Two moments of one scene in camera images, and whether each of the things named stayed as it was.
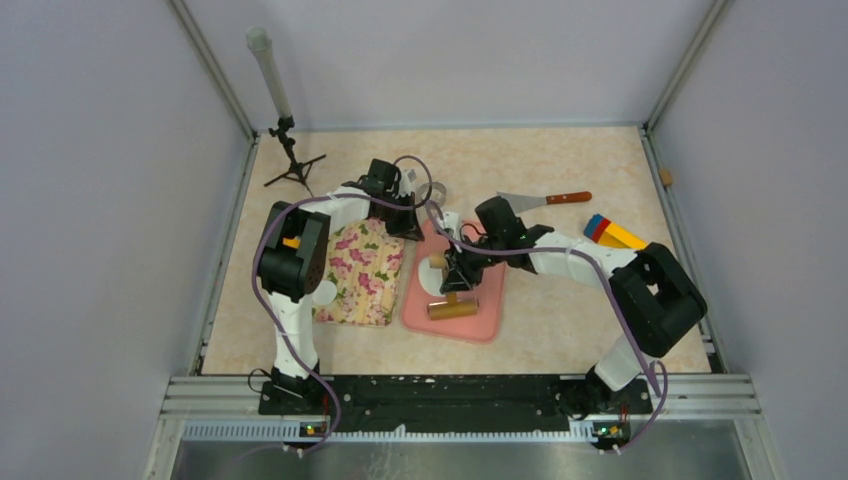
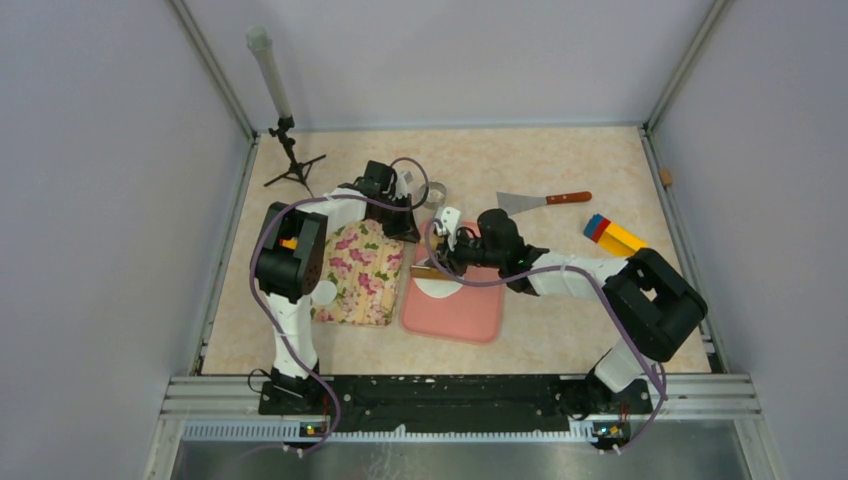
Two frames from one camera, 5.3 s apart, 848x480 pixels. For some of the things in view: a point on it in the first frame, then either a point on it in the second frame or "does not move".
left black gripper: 407,228 does not move
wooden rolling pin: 451,307 -> 428,272
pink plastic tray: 483,327 does not move
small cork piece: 666,176 does not move
